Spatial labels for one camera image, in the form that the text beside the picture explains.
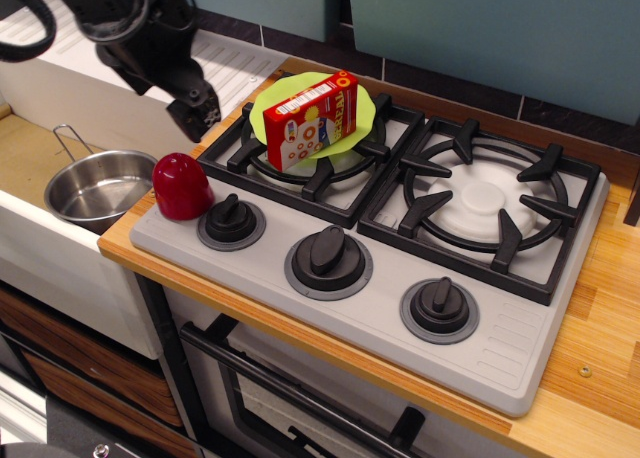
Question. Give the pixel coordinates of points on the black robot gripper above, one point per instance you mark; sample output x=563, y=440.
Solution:
x=159, y=55

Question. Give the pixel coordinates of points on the red cereal box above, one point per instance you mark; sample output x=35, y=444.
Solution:
x=311, y=120

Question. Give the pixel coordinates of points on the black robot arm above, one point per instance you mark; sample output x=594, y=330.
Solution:
x=102, y=21

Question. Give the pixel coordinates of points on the stainless steel pot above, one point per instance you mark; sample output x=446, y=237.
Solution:
x=96, y=191

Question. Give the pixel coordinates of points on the lime green plate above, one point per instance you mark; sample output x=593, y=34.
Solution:
x=289, y=86

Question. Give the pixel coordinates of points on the white toy sink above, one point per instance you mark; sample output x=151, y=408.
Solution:
x=54, y=108

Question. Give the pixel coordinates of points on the black left stove knob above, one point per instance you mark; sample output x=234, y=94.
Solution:
x=231, y=225

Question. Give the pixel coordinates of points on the black stove knob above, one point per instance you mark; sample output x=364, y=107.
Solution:
x=439, y=311
x=329, y=265
x=231, y=225

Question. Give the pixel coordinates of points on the black left burner grate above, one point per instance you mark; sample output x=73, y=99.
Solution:
x=335, y=189

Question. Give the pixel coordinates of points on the black burner grate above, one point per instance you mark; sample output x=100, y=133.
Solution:
x=509, y=214
x=335, y=189

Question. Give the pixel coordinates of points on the black middle stove knob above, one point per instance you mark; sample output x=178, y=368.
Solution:
x=329, y=265

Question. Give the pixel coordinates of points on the grey toy stove top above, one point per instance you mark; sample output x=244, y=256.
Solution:
x=499, y=365

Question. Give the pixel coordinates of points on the wooden drawer front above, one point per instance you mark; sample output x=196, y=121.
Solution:
x=101, y=359

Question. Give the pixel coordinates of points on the black right stove knob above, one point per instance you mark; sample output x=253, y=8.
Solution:
x=439, y=311

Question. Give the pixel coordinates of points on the black right burner grate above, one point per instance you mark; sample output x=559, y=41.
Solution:
x=509, y=214

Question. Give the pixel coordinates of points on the oven door with black handle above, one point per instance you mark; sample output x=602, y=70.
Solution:
x=279, y=401

